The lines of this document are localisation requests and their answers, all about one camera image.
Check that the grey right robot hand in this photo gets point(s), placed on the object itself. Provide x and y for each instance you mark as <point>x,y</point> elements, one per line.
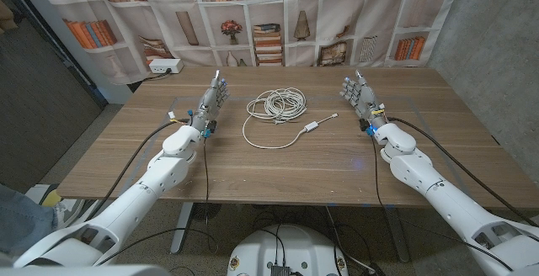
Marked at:
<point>364,97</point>

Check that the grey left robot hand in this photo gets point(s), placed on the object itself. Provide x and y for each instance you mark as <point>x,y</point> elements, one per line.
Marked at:
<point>210,101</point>

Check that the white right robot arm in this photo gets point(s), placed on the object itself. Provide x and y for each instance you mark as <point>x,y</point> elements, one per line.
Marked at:
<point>421,173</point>

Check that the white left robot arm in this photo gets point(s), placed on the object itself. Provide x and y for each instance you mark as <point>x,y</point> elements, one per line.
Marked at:
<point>164,173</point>

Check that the white power strip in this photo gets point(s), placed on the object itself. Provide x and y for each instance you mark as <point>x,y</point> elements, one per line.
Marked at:
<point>165,65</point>

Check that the grey tape outline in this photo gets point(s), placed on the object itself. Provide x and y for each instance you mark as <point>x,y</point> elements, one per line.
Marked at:
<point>145,154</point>

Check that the printed bookshelf backdrop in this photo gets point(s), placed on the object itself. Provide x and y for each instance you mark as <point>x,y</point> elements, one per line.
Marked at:
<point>269,11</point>

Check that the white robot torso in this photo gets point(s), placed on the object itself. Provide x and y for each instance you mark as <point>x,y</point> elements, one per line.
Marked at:
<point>295,251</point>

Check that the grey perforated metal cabinet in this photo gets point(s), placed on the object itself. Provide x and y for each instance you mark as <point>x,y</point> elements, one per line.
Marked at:
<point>38,107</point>

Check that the white sneaker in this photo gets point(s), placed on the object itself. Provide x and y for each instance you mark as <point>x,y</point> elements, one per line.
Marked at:
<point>67,210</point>

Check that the person's leg in jeans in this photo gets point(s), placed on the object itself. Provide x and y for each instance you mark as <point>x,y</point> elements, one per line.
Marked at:
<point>21,221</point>

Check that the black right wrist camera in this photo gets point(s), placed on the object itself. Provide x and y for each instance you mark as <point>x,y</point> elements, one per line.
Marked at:
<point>365,126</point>

